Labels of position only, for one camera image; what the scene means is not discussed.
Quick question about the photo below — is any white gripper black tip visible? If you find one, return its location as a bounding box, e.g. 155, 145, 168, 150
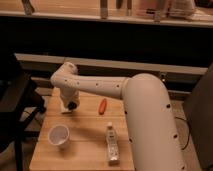
60, 89, 80, 110

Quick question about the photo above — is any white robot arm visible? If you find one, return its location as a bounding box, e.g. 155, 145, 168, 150
51, 62, 187, 171

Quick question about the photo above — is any white sponge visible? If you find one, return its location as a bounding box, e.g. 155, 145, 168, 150
60, 102, 73, 114

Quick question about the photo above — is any orange carrot-shaped eraser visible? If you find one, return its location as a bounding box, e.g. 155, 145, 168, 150
98, 98, 107, 115

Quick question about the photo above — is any white paper cup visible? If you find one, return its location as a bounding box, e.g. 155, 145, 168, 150
48, 125, 70, 149

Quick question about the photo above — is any black chair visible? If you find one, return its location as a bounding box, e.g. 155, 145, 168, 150
0, 52, 46, 171

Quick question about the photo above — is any dark grey chair right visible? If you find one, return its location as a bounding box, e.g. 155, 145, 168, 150
183, 63, 213, 171

